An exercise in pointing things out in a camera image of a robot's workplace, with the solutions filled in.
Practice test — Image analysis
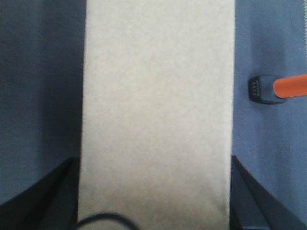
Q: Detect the orange black barcode scanner gun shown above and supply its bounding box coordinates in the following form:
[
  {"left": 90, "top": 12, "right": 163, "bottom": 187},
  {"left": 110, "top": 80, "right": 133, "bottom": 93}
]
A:
[{"left": 248, "top": 74, "right": 307, "bottom": 104}]

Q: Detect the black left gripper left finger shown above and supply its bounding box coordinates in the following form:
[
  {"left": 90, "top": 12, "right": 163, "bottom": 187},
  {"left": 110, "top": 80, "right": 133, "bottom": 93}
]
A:
[{"left": 0, "top": 158, "right": 80, "bottom": 230}]

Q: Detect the beige cardboard package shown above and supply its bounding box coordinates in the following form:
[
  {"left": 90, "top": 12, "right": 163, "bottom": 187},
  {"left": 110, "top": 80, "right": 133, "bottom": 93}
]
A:
[{"left": 78, "top": 0, "right": 235, "bottom": 230}]

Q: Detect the black cable loop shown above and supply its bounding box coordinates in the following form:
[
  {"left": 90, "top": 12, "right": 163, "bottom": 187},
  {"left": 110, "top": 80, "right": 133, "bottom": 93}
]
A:
[{"left": 77, "top": 212, "right": 140, "bottom": 230}]

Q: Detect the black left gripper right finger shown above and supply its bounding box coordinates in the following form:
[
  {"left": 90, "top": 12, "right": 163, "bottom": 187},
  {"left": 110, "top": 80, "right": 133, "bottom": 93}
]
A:
[{"left": 229, "top": 156, "right": 307, "bottom": 230}]

